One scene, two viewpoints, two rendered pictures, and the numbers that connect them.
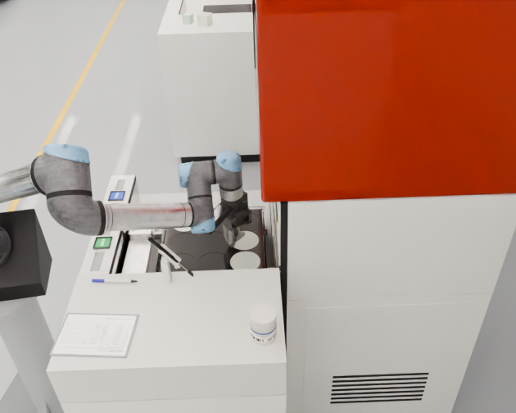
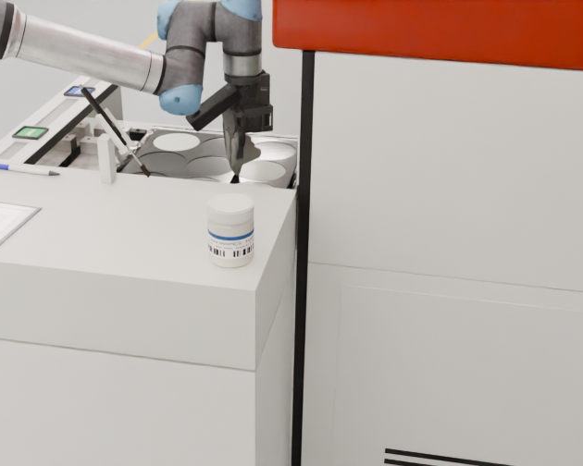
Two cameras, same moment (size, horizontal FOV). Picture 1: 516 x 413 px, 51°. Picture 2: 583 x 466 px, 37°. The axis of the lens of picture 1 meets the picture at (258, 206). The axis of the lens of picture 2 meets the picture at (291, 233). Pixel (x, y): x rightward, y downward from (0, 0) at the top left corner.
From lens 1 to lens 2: 62 cm
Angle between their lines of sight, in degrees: 13
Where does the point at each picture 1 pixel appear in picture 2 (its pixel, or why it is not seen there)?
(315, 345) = (355, 371)
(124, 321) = (13, 211)
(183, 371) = (79, 283)
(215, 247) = (210, 172)
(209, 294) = (166, 202)
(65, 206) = not seen: outside the picture
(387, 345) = (487, 393)
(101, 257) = (20, 148)
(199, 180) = (186, 24)
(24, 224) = not seen: outside the picture
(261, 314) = (228, 202)
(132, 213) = (59, 33)
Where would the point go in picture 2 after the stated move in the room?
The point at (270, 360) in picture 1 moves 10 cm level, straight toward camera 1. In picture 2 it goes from (229, 284) to (209, 321)
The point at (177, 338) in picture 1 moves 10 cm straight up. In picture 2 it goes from (88, 239) to (81, 183)
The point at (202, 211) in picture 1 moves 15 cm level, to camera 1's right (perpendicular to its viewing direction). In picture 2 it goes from (181, 70) to (263, 77)
